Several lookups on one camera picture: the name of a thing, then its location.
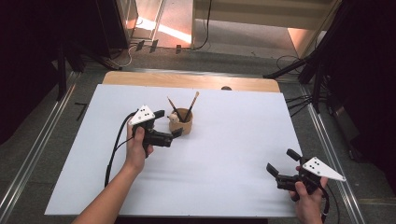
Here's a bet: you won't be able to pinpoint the glass door panel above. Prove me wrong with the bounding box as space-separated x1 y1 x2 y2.
116 0 139 41

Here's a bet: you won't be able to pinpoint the brushes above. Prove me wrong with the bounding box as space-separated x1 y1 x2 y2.
184 91 200 123

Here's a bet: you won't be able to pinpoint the white floor cable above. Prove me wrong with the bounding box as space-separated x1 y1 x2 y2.
106 43 139 69

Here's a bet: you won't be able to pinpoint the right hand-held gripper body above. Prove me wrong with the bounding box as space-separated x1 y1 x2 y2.
275 156 347 194

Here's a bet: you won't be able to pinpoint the black wall cable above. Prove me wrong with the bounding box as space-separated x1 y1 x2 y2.
193 0 213 50

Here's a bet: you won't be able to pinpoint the white table cover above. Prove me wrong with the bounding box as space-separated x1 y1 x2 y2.
44 83 303 218

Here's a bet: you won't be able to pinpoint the tan pen holder with bear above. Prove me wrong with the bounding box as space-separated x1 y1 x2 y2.
167 107 194 136

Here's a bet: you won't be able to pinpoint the dark green gold-banded pen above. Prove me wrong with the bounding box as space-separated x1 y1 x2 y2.
166 96 184 123

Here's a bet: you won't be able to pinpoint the black metal stand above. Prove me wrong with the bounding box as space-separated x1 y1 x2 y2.
262 0 353 115
55 40 124 102

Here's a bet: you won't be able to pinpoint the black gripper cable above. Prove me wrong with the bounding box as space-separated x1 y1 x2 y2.
320 184 342 224
104 111 139 189

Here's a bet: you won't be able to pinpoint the person's left hand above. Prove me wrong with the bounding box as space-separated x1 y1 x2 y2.
123 125 155 175

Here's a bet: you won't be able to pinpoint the black floor cable bundle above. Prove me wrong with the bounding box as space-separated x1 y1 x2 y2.
284 92 314 119

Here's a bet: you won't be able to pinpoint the wooden table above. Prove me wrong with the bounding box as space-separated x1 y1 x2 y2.
102 70 281 93

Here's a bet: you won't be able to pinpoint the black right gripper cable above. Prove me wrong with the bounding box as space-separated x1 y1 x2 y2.
320 184 342 224

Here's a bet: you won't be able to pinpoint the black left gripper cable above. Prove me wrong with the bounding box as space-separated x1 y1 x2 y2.
104 111 139 189

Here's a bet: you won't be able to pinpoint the metal floor rail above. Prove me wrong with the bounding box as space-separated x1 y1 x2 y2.
298 83 365 224
0 71 82 218

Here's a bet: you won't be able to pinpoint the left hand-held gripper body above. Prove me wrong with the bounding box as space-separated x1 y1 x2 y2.
128 105 174 159

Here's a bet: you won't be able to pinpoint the person's right hand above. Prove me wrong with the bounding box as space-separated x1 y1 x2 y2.
289 176 330 219

